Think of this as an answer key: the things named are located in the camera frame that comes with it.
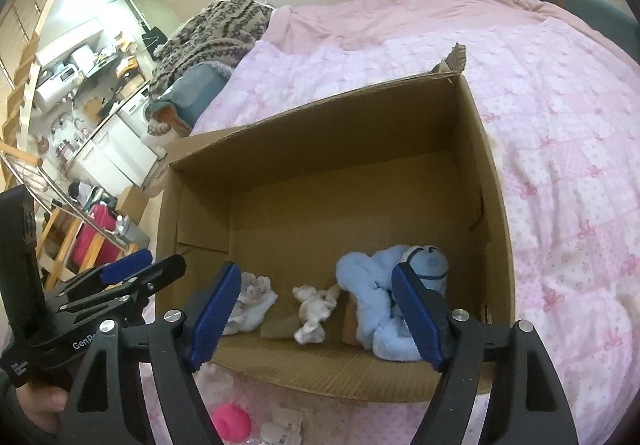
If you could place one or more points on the wooden staircase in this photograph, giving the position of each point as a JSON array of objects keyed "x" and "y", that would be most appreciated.
[{"x": 25, "y": 75}]

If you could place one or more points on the red suitcase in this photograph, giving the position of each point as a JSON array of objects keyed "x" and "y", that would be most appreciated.
[{"x": 95, "y": 230}]

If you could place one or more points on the person's left forearm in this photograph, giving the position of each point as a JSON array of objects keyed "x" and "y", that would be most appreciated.
[{"x": 10, "y": 420}]

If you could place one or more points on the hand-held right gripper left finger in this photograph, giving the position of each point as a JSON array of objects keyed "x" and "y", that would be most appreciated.
[{"x": 215, "y": 315}]

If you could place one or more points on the blue and white plush toy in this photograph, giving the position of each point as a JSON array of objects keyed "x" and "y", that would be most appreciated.
[{"x": 430, "y": 267}]

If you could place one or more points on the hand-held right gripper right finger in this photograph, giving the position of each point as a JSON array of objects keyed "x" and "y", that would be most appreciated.
[{"x": 417, "y": 320}]

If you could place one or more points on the white socks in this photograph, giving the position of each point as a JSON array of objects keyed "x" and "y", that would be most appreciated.
[{"x": 252, "y": 300}]

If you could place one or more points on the clear plastic packet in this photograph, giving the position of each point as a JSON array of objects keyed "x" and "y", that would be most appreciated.
[{"x": 280, "y": 430}]

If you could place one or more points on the brown cardboard box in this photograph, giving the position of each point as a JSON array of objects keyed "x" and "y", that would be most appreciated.
[{"x": 310, "y": 205}]

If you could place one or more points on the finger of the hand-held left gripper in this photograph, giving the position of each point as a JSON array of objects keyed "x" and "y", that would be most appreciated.
[
  {"x": 160, "y": 272},
  {"x": 125, "y": 265}
]

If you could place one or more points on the person's left hand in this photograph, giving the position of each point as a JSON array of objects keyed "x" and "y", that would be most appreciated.
[{"x": 40, "y": 405}]

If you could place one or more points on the patterned knit blanket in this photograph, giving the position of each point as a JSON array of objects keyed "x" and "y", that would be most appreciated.
[{"x": 210, "y": 32}]

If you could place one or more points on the white kitchen wall cabinets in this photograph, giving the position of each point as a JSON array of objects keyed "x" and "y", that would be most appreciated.
[{"x": 65, "y": 40}]

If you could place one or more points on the pink round object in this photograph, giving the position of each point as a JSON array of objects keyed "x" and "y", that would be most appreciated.
[{"x": 230, "y": 422}]

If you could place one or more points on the blue-grey pillow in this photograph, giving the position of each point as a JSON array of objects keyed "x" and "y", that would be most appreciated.
[{"x": 195, "y": 87}]

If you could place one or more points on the black hanging cloth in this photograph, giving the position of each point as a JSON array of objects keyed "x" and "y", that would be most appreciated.
[{"x": 154, "y": 41}]

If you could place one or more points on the wooden frame rack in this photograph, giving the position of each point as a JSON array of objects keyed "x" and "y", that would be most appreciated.
[{"x": 55, "y": 250}]

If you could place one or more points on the white scrunchie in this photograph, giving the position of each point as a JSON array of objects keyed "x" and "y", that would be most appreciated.
[{"x": 310, "y": 315}]

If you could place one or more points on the white kitchen base cabinets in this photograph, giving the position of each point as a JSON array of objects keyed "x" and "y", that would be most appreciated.
[{"x": 115, "y": 150}]

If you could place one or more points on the grey bin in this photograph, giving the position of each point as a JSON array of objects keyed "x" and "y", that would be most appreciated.
[{"x": 132, "y": 232}]

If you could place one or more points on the white washing machine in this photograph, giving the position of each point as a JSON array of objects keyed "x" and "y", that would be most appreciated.
[{"x": 135, "y": 117}]

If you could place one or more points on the light blue fluffy cloth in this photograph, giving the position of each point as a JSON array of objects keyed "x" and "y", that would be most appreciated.
[{"x": 370, "y": 285}]

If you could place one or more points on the metal drying rack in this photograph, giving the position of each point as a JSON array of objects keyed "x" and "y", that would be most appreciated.
[{"x": 65, "y": 205}]

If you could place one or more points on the pink patterned duvet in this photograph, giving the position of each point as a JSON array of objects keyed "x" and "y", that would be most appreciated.
[{"x": 575, "y": 150}]

